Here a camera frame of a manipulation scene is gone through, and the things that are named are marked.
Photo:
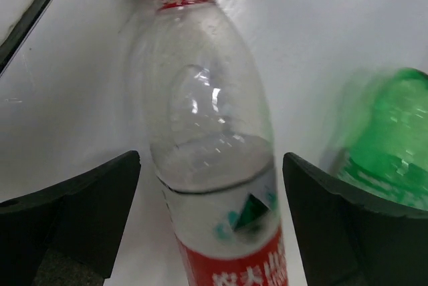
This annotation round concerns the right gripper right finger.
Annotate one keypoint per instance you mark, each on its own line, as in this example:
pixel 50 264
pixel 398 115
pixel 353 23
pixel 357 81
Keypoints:
pixel 347 236

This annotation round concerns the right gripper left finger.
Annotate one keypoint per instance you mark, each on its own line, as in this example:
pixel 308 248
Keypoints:
pixel 69 233

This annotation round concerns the red label water bottle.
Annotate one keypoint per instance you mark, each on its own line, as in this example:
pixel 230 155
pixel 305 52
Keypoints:
pixel 211 142

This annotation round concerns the green plastic bottle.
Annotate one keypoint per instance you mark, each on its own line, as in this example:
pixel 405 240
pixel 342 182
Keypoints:
pixel 386 151

